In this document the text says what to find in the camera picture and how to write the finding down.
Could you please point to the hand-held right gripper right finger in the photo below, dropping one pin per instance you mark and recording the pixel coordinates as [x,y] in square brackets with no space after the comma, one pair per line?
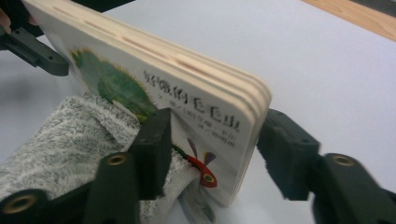
[289,155]

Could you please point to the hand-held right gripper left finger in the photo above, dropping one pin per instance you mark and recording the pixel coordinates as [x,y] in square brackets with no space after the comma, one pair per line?
[154,161]

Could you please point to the caterpillar picture board book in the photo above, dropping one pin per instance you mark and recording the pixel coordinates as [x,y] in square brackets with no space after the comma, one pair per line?
[186,87]

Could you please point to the grey fluffy cloth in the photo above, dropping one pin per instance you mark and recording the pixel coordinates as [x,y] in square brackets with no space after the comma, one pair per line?
[62,149]

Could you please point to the wooden table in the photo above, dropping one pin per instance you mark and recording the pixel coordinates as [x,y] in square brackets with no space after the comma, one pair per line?
[367,17]

